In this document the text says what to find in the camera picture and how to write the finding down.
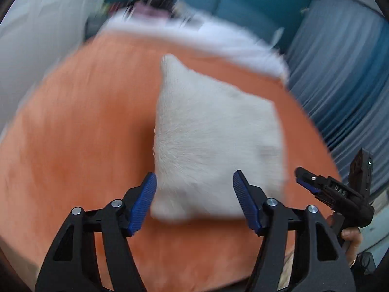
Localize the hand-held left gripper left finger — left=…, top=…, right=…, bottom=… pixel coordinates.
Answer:
left=35, top=172, right=157, bottom=292

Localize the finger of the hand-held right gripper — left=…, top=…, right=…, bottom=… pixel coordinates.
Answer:
left=295, top=167, right=323, bottom=195

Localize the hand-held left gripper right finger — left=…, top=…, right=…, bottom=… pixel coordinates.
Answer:
left=233, top=170, right=356, bottom=292

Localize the cream sweater with black hearts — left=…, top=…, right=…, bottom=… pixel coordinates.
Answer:
left=150, top=53, right=288, bottom=222

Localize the pile of dark clothes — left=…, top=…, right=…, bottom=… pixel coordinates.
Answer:
left=122, top=0, right=183, bottom=19

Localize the person's right hand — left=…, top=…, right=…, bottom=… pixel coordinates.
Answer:
left=341, top=227, right=364, bottom=269

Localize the orange plush blanket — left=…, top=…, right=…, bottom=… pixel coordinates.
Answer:
left=0, top=32, right=342, bottom=292

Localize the blue-grey curtain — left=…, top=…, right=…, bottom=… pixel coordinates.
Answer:
left=286, top=0, right=389, bottom=201

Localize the white duvet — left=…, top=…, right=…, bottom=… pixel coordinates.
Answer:
left=103, top=9, right=291, bottom=82

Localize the dark nightstand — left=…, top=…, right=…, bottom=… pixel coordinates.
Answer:
left=85, top=15, right=105, bottom=38

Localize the teal upholstered headboard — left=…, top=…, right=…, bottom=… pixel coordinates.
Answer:
left=105, top=0, right=313, bottom=52

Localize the white panelled wardrobe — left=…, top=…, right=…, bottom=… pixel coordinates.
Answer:
left=0, top=0, right=113, bottom=134

